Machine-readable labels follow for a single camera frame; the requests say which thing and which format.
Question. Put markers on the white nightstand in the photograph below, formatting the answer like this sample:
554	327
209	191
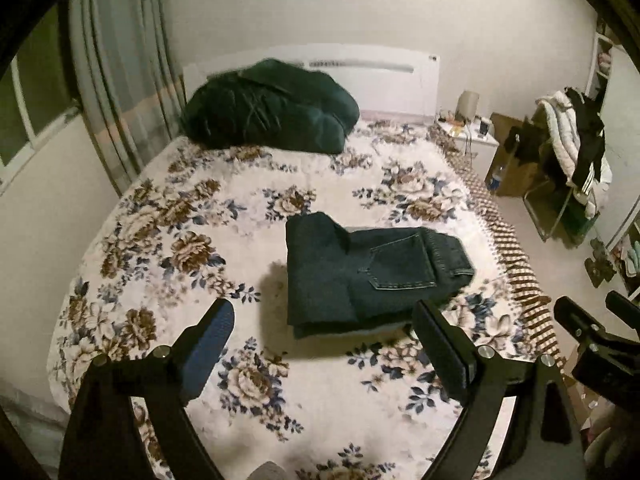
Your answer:
482	155

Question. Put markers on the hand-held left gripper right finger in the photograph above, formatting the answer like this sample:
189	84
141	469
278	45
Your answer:
445	355

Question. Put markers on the dark cup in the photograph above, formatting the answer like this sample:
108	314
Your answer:
483	128

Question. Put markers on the dark blue jeans pants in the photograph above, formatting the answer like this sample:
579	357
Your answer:
330	280

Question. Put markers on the metal folding chair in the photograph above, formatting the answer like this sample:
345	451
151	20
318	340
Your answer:
547	215

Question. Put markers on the floral bed blanket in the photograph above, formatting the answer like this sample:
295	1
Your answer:
175	220

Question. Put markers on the beige table lamp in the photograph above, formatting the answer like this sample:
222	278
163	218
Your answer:
468	105

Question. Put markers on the brown checkered bed sheet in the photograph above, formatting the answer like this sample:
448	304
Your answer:
520	280

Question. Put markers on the white bed headboard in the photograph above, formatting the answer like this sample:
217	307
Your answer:
400	90

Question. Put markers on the open cardboard box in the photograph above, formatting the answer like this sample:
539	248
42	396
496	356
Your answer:
580	400

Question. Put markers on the grey slipper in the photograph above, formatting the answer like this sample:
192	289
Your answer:
267	472

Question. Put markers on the dark floor object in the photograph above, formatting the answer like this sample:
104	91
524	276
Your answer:
600	265

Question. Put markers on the black striped clothing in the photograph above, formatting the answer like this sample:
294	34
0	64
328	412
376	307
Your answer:
590	135

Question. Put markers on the chair piled with clothes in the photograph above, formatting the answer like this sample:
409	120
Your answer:
562	145

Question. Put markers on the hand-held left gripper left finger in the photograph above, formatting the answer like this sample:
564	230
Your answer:
210	350

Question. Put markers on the grey striped curtain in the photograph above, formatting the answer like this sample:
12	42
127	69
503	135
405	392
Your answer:
120	70

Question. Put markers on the window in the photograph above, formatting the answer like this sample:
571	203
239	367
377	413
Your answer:
35	100

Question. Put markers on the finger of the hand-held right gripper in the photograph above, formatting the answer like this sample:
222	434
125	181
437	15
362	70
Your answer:
625	305
575	317

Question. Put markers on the plastic water bottle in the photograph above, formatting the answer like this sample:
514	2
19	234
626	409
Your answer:
495	179

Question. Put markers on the dark green quilt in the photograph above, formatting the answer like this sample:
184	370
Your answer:
270	105

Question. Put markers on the teal folded garment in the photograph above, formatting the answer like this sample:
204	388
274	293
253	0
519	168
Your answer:
634	257

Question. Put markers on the large brown cardboard box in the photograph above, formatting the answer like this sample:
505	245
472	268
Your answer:
515	182

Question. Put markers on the black garment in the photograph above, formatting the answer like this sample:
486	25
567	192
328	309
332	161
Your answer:
525	142

